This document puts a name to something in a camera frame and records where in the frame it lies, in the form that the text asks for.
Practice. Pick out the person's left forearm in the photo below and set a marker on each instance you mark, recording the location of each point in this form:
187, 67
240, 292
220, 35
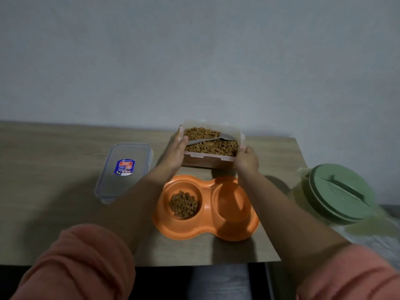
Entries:
137, 199

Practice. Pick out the brown kibble portion in bowl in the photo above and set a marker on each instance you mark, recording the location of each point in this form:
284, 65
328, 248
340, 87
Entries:
183, 204

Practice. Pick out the person's right hand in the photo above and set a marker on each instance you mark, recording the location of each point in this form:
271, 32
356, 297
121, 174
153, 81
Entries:
247, 161

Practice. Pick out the clear container lid blue label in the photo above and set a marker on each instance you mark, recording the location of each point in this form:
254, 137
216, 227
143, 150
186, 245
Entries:
124, 172

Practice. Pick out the person's right forearm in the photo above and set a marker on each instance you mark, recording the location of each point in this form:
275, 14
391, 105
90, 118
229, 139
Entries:
286, 220

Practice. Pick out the person's left thumb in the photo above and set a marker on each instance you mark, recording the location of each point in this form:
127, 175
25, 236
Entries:
185, 143

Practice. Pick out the metal spoon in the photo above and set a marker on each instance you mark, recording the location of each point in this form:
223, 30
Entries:
212, 139

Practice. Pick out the clear plastic food container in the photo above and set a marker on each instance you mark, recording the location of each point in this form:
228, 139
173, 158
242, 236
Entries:
212, 146

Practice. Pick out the brown pet kibble heap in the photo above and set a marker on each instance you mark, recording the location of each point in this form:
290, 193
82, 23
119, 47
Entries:
210, 143

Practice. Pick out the orange double pet bowl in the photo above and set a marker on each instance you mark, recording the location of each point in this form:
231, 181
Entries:
206, 207

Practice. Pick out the person's right thumb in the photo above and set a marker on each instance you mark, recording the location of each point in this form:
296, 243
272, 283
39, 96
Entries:
240, 152

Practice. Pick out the green lidded storage jar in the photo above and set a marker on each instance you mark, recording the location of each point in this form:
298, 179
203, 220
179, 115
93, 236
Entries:
339, 193

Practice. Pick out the person's left hand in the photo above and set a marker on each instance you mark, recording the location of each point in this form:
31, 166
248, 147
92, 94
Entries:
172, 154

